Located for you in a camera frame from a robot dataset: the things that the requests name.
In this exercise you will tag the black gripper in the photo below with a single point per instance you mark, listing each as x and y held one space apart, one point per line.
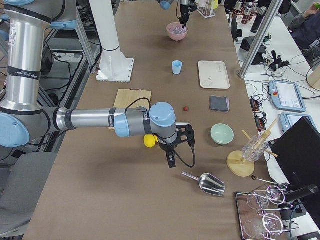
184 10
166 147

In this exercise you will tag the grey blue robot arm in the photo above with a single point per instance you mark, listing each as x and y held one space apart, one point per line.
166 4
22 119

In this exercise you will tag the pile of clear ice cubes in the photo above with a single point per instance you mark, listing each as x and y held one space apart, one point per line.
176 28

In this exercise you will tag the steel ice scoop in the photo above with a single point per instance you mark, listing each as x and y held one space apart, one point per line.
208 183

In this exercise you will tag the light blue plastic cup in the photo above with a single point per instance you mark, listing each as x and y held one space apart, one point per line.
176 67

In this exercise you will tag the wooden cup rack stand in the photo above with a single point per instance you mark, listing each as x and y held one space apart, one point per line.
244 168

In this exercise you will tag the pink bowl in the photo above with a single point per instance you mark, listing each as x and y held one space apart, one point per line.
177 37

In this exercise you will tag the lower whole yellow lemon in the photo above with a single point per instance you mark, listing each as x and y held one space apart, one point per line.
149 140

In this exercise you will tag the light green bowl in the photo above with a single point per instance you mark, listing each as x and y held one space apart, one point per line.
222 134

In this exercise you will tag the cream rabbit tray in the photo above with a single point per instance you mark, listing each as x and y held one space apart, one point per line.
213 75

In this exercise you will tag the grey folded cloth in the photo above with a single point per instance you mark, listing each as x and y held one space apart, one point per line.
220 104

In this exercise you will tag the bamboo cutting board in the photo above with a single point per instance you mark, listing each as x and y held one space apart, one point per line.
125 97

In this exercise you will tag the black thermos bottle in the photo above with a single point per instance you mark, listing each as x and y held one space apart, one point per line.
258 20

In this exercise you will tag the clear glass on rack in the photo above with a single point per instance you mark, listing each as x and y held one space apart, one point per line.
254 149

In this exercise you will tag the blue teach pendant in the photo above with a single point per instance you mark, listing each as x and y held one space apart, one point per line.
287 120
286 96

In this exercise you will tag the person in dark clothes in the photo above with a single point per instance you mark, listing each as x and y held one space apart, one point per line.
305 28

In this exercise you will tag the black monitor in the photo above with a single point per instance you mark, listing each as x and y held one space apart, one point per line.
298 153

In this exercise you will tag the aluminium frame post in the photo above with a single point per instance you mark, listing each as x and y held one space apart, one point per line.
264 27

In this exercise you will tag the wire wine glass rack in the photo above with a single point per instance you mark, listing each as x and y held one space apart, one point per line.
259 215

